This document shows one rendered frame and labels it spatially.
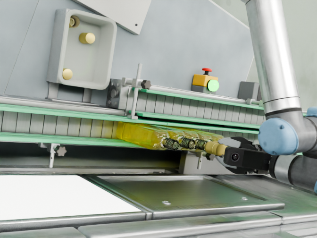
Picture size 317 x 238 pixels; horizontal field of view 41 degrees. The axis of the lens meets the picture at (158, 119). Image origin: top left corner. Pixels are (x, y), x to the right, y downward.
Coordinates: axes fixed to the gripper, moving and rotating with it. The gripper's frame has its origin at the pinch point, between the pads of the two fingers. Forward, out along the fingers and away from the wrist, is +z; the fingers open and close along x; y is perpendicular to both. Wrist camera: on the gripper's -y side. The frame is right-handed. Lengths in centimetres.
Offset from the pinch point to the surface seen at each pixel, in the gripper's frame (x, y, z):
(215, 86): 19.0, 28.2, 33.4
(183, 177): -12.6, 5.3, 17.9
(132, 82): 14.7, -15.9, 24.1
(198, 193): -12.8, -3.8, 1.0
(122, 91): 11.7, -15.0, 30.4
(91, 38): 26, -25, 38
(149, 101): 9.9, -3.6, 30.9
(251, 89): 21, 52, 36
